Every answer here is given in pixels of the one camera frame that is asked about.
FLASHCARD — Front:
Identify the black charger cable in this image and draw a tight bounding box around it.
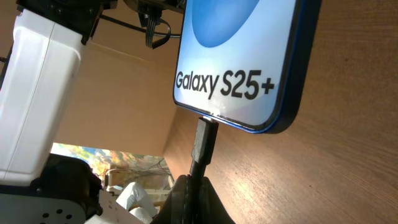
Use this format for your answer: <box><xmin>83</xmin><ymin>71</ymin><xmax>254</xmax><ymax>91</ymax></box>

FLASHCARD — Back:
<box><xmin>186</xmin><ymin>116</ymin><xmax>220</xmax><ymax>224</ymax></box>

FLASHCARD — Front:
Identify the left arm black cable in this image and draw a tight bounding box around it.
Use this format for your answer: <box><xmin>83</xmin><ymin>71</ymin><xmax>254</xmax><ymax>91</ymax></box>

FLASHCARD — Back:
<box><xmin>99</xmin><ymin>14</ymin><xmax>181</xmax><ymax>40</ymax></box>

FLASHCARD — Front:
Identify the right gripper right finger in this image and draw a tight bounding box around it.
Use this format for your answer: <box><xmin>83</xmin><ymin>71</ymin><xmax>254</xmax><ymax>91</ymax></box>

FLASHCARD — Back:
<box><xmin>200</xmin><ymin>177</ymin><xmax>235</xmax><ymax>224</ymax></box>

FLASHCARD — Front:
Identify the blue Galaxy smartphone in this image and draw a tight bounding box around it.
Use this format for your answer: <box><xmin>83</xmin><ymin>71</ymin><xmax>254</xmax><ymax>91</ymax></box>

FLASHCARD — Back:
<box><xmin>173</xmin><ymin>0</ymin><xmax>322</xmax><ymax>134</ymax></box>

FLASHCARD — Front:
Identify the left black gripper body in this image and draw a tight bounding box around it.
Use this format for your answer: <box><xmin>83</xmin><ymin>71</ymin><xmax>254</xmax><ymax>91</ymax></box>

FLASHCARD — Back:
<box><xmin>124</xmin><ymin>0</ymin><xmax>187</xmax><ymax>49</ymax></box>

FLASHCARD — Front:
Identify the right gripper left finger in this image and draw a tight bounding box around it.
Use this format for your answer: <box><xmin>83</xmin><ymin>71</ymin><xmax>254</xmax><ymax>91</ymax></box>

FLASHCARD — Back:
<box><xmin>150</xmin><ymin>175</ymin><xmax>190</xmax><ymax>224</ymax></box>

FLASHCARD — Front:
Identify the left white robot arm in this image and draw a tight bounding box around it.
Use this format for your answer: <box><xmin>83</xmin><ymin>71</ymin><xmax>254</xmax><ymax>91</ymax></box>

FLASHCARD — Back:
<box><xmin>1</xmin><ymin>0</ymin><xmax>182</xmax><ymax>187</ymax></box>

